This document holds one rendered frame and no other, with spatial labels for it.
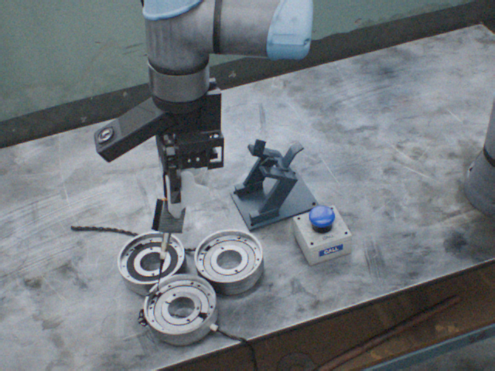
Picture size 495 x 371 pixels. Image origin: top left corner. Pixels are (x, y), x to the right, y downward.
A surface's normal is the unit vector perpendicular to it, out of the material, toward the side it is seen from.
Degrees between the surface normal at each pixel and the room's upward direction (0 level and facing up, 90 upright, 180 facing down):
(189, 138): 8
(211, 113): 91
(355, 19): 90
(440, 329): 0
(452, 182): 0
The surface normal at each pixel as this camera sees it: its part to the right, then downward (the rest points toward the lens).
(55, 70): 0.30, 0.65
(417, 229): -0.09, -0.71
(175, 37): -0.07, 0.68
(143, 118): -0.44, -0.53
